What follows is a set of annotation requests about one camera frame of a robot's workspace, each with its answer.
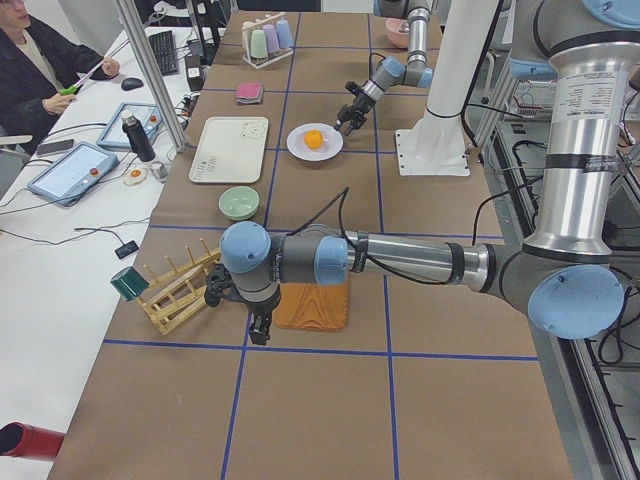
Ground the cream bear tray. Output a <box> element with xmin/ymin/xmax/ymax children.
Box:
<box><xmin>189</xmin><ymin>116</ymin><xmax>269</xmax><ymax>184</ymax></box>

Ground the white round plate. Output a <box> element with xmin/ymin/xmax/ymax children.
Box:
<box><xmin>286</xmin><ymin>123</ymin><xmax>343</xmax><ymax>162</ymax></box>

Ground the pink bowl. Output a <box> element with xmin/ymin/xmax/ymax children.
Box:
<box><xmin>385</xmin><ymin>18</ymin><xmax>409</xmax><ymax>49</ymax></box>

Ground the seated person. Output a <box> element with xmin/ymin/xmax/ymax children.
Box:
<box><xmin>1</xmin><ymin>1</ymin><xmax>120</xmax><ymax>154</ymax></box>

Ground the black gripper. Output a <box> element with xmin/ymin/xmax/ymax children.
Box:
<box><xmin>335</xmin><ymin>81</ymin><xmax>375</xmax><ymax>135</ymax></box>
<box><xmin>204</xmin><ymin>264</ymin><xmax>281</xmax><ymax>345</ymax></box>

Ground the orange fruit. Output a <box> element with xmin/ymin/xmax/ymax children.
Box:
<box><xmin>303</xmin><ymin>129</ymin><xmax>324</xmax><ymax>150</ymax></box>

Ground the aluminium frame post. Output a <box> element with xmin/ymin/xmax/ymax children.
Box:
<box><xmin>114</xmin><ymin>0</ymin><xmax>187</xmax><ymax>153</ymax></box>

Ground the pink cloth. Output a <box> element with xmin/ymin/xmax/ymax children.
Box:
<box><xmin>235</xmin><ymin>82</ymin><xmax>264</xmax><ymax>97</ymax></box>

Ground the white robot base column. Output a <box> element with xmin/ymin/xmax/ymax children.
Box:
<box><xmin>396</xmin><ymin>0</ymin><xmax>500</xmax><ymax>176</ymax></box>

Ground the wooden mug rack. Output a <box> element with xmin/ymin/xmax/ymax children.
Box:
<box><xmin>136</xmin><ymin>239</ymin><xmax>221</xmax><ymax>335</ymax></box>

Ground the small black device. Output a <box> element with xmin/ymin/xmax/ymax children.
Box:
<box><xmin>114</xmin><ymin>241</ymin><xmax>139</xmax><ymax>260</ymax></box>

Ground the wooden tray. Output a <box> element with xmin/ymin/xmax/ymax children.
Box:
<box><xmin>273</xmin><ymin>281</ymin><xmax>350</xmax><ymax>333</ymax></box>

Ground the white wire cup rack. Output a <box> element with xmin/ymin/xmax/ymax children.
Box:
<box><xmin>241</xmin><ymin>12</ymin><xmax>294</xmax><ymax>69</ymax></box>

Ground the green bowl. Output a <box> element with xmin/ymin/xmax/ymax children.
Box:
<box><xmin>218</xmin><ymin>186</ymin><xmax>260</xmax><ymax>221</ymax></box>

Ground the blue tumbler cup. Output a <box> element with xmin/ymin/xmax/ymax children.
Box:
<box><xmin>275</xmin><ymin>18</ymin><xmax>293</xmax><ymax>50</ymax></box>

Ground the purple tumbler cup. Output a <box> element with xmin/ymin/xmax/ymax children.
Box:
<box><xmin>262</xmin><ymin>24</ymin><xmax>280</xmax><ymax>55</ymax></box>

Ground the fried egg toy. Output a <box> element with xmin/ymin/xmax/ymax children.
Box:
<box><xmin>122</xmin><ymin>167</ymin><xmax>148</xmax><ymax>186</ymax></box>

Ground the red cylinder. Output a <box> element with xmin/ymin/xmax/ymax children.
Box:
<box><xmin>1</xmin><ymin>422</ymin><xmax>65</xmax><ymax>461</ymax></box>

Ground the dark green mug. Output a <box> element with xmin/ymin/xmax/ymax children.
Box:
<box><xmin>110</xmin><ymin>266</ymin><xmax>149</xmax><ymax>301</ymax></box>

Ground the far teach pendant tablet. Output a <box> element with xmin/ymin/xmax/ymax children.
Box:
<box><xmin>96</xmin><ymin>102</ymin><xmax>163</xmax><ymax>151</ymax></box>

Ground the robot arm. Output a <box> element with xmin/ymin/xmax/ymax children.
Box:
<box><xmin>334</xmin><ymin>0</ymin><xmax>438</xmax><ymax>136</ymax></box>
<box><xmin>220</xmin><ymin>1</ymin><xmax>639</xmax><ymax>345</ymax></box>

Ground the grey cloth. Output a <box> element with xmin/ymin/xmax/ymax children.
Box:
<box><xmin>235</xmin><ymin>91</ymin><xmax>263</xmax><ymax>105</ymax></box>

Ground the near teach pendant tablet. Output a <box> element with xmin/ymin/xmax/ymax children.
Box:
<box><xmin>27</xmin><ymin>142</ymin><xmax>119</xmax><ymax>206</ymax></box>

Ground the small metal tin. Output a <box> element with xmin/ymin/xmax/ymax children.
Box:
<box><xmin>149</xmin><ymin>161</ymin><xmax>168</xmax><ymax>182</ymax></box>

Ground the black smartphone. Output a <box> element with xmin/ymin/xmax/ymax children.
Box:
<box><xmin>36</xmin><ymin>139</ymin><xmax>75</xmax><ymax>157</ymax></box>

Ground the black computer mouse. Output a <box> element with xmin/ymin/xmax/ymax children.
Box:
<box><xmin>120</xmin><ymin>77</ymin><xmax>144</xmax><ymax>91</ymax></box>

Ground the black water bottle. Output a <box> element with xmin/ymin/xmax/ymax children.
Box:
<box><xmin>121</xmin><ymin>109</ymin><xmax>156</xmax><ymax>162</ymax></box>

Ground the green tumbler cup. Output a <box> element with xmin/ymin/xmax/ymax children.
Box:
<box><xmin>250</xmin><ymin>29</ymin><xmax>268</xmax><ymax>61</ymax></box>

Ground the teach pendant tablet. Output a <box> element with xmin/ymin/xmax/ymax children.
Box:
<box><xmin>27</xmin><ymin>142</ymin><xmax>119</xmax><ymax>206</ymax></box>
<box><xmin>96</xmin><ymin>102</ymin><xmax>163</xmax><ymax>151</ymax></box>

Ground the black keyboard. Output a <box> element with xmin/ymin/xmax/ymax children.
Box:
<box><xmin>148</xmin><ymin>31</ymin><xmax>179</xmax><ymax>76</ymax></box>

